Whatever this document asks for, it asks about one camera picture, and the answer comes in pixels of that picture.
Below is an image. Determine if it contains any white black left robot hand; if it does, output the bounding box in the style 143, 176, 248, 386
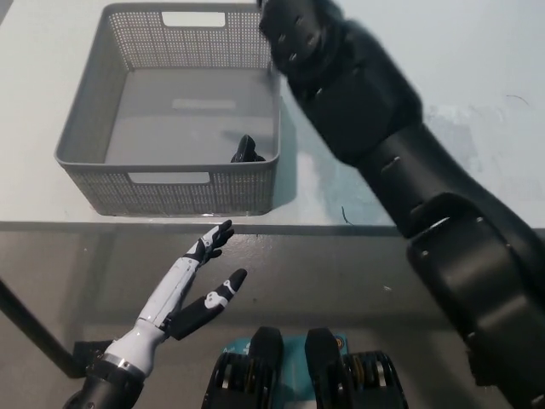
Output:
135, 219, 249, 341

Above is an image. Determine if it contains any black webcam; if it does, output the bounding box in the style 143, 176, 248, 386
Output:
230, 134, 267, 164

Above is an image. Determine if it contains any grey perforated plastic basket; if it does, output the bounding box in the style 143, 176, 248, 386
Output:
54, 3, 282, 217

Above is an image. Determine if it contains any black metal table leg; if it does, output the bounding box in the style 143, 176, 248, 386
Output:
0, 279, 82, 380

